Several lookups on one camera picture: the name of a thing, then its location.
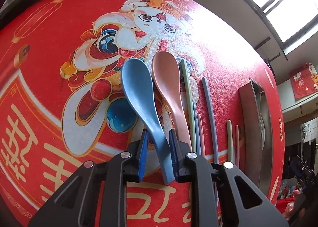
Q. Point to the blue plastic spoon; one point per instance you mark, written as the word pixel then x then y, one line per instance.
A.
pixel 138 89

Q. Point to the person's right hand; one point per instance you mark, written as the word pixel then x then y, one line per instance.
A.
pixel 291 205

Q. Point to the red cloth on counter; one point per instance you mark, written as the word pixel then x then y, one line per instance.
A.
pixel 304 81

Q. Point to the stainless steel utensil tray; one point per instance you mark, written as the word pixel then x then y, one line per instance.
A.
pixel 258 135

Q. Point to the red festive table mat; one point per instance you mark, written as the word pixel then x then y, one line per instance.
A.
pixel 62 101

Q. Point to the green chopstick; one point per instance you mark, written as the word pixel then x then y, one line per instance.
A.
pixel 230 141
pixel 186 77

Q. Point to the blue chopstick right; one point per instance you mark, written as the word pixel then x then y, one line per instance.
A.
pixel 211 119

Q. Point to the pink plastic spoon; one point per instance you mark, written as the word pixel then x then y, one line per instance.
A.
pixel 165 71

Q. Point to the green chopstick right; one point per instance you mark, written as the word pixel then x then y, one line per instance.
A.
pixel 230 141

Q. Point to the green chopstick left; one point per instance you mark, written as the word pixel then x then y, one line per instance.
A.
pixel 186 77

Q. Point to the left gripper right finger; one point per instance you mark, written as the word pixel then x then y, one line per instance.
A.
pixel 173 151

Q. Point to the blue chopstick under gripper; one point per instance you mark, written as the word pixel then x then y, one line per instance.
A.
pixel 198 139

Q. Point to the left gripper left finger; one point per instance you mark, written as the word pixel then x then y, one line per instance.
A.
pixel 142 154

